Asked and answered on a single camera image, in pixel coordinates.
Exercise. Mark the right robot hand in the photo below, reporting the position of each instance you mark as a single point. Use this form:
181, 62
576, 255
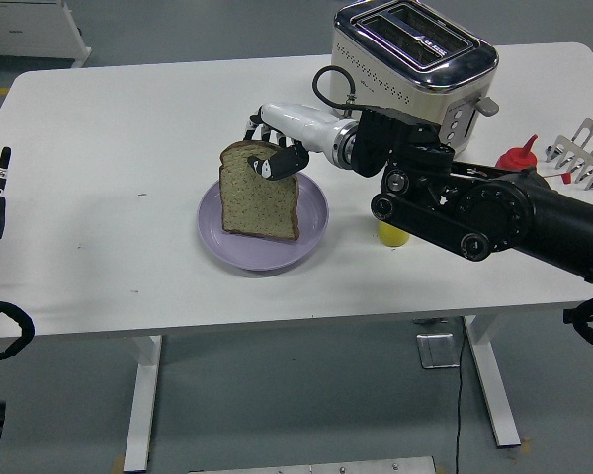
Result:
301, 123

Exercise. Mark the purple plate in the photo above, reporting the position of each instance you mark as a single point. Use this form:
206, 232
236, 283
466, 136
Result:
311, 217

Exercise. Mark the brown bread slice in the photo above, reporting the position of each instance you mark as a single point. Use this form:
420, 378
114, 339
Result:
257, 207

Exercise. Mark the cream and chrome toaster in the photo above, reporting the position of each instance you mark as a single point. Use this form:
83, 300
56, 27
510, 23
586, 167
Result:
400, 74

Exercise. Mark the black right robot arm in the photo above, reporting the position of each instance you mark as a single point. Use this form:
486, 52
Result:
499, 207

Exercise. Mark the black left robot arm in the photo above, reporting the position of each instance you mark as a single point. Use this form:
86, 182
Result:
27, 326

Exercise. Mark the white background machine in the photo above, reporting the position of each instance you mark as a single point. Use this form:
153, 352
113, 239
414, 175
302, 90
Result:
25, 29

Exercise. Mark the small metal floor plate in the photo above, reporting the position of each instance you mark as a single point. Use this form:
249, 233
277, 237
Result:
437, 350

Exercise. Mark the yellow squeeze bottle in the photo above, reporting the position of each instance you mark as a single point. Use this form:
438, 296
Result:
394, 236

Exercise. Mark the red squeeze bottle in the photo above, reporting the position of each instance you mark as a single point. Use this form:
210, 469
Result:
516, 158

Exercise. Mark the white table leg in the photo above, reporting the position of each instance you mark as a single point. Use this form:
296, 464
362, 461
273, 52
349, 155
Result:
496, 395
141, 410

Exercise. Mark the metal toast rack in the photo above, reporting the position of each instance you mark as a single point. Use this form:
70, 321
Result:
580, 158

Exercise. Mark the black table control panel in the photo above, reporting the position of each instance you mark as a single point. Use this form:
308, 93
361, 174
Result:
585, 318

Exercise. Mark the wide metal base plate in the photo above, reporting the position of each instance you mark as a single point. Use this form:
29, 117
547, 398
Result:
311, 466

